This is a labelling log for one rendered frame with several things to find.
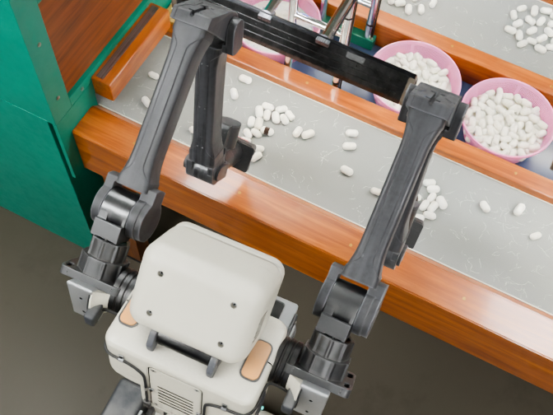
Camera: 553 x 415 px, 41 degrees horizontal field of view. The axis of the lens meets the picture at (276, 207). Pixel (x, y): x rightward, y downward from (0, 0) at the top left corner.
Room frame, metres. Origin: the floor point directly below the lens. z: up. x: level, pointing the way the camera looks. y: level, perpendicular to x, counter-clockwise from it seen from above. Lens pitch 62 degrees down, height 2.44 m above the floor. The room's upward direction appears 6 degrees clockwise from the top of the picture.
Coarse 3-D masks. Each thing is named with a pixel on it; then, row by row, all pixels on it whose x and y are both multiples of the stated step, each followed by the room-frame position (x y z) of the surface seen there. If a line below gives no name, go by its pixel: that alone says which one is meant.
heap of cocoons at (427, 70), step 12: (396, 60) 1.44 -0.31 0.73; (408, 60) 1.44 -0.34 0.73; (420, 60) 1.44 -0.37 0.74; (432, 60) 1.44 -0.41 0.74; (420, 72) 1.40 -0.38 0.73; (432, 72) 1.40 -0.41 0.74; (444, 72) 1.40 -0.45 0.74; (432, 84) 1.35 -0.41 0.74; (444, 84) 1.36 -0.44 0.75; (396, 108) 1.26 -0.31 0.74
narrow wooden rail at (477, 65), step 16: (320, 0) 1.61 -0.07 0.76; (336, 0) 1.62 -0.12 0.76; (384, 16) 1.57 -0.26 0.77; (384, 32) 1.53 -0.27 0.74; (400, 32) 1.52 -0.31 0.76; (416, 32) 1.52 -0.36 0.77; (432, 32) 1.53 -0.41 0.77; (448, 48) 1.47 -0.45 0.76; (464, 48) 1.48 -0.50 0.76; (464, 64) 1.44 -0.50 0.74; (480, 64) 1.42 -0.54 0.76; (496, 64) 1.43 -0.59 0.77; (512, 64) 1.44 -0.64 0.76; (464, 80) 1.43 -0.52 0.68; (480, 80) 1.41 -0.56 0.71; (528, 80) 1.38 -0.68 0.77; (544, 80) 1.39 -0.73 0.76
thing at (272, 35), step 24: (216, 0) 1.25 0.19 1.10; (264, 24) 1.20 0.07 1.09; (288, 24) 1.19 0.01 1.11; (288, 48) 1.16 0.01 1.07; (312, 48) 1.15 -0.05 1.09; (336, 48) 1.14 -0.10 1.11; (336, 72) 1.11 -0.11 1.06; (360, 72) 1.10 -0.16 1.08; (384, 72) 1.09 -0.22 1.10; (408, 72) 1.08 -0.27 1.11; (384, 96) 1.06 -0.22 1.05
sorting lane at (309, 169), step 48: (192, 96) 1.23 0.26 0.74; (240, 96) 1.25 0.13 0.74; (288, 96) 1.26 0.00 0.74; (288, 144) 1.10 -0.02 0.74; (336, 144) 1.12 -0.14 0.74; (384, 144) 1.13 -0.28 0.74; (288, 192) 0.96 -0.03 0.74; (336, 192) 0.97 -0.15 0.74; (480, 192) 1.01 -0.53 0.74; (432, 240) 0.86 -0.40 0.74; (480, 240) 0.87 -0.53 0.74; (528, 240) 0.88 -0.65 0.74; (528, 288) 0.75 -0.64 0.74
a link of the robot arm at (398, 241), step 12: (408, 96) 0.81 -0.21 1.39; (456, 120) 0.77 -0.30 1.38; (444, 132) 0.76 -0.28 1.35; (456, 132) 0.76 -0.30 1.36; (420, 180) 0.73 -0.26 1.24; (408, 204) 0.71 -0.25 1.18; (408, 216) 0.70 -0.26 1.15; (408, 228) 0.71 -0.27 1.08; (396, 240) 0.67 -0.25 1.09; (396, 252) 0.66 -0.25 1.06; (384, 264) 0.65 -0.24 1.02
